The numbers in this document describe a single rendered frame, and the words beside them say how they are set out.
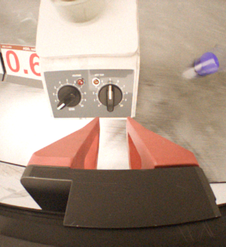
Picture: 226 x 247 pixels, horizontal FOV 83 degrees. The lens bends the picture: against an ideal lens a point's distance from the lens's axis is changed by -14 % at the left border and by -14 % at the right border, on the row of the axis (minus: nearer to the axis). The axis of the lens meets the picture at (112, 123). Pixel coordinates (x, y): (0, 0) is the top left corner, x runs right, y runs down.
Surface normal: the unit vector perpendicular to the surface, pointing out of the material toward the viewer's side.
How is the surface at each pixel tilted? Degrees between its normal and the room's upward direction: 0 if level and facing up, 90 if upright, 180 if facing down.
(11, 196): 0
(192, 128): 0
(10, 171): 0
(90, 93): 30
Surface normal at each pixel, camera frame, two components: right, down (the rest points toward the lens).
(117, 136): 0.01, 0.11
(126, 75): 0.01, 0.59
